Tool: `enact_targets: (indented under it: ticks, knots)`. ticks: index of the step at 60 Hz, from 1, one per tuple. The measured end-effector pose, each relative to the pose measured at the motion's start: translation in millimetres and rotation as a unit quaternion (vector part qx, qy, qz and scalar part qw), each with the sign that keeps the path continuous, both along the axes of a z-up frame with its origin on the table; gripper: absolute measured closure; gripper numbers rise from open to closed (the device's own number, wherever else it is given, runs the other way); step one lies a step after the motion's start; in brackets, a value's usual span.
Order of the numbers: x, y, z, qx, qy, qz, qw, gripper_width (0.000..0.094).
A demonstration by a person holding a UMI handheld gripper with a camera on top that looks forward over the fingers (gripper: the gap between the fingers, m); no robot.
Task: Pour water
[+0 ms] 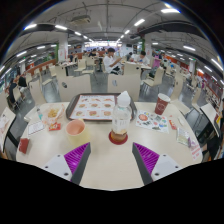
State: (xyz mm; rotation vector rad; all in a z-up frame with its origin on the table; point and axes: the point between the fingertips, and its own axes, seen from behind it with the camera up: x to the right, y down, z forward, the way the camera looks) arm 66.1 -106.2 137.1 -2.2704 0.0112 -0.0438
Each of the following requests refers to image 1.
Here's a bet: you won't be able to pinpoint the small green-capped bottle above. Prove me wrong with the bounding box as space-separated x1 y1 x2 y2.
35 106 44 121

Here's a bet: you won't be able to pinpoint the ceiling strip lights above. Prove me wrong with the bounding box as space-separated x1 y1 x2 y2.
0 7 224 86

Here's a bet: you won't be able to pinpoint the red carton box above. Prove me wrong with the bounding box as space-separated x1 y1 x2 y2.
18 137 31 155

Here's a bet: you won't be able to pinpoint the person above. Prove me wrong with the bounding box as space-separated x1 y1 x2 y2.
136 50 151 67
17 71 28 89
102 47 123 75
7 78 20 104

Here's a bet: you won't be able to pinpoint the far group of beige chairs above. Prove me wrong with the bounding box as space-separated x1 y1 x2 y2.
33 56 101 79

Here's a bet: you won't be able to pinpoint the red paper cup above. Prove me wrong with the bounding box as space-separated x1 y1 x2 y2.
154 92 171 116

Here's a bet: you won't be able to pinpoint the ceiling air conditioner unit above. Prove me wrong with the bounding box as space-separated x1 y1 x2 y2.
70 14 92 27

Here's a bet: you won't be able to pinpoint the dark tray with paper liner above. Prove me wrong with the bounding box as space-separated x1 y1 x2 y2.
65 92 138 122

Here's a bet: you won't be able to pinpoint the white printed card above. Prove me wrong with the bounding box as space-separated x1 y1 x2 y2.
27 120 46 136

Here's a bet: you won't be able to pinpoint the small red sauce packet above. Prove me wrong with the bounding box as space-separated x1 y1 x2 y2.
48 122 62 132

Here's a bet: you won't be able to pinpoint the red snack wrapper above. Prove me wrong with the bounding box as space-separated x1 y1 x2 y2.
168 119 178 131

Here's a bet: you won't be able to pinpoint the colourful printed flyer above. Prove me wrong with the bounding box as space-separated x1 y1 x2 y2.
134 109 170 134

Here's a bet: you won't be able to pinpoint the beige side table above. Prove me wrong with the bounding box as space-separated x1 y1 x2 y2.
199 102 224 158
0 106 17 148

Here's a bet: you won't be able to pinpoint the flat round red coaster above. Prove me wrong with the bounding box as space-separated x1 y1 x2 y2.
108 130 129 146

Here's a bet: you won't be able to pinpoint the white leaflet with red print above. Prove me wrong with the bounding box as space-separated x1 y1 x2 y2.
189 138 204 162

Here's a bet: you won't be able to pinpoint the beige chair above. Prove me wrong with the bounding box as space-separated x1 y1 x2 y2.
55 73 93 103
143 66 165 94
107 73 142 102
28 79 48 107
171 87 203 116

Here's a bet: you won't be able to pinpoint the clear plastic drink bottle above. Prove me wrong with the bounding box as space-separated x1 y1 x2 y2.
109 90 133 143

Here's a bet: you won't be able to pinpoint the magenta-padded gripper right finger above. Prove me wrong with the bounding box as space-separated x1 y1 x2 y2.
131 142 184 186

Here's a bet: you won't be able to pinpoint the yellow cup with pink inside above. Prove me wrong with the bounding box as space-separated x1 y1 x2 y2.
64 118 91 146

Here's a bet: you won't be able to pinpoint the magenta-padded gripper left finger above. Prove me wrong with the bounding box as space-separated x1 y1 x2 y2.
40 142 92 186

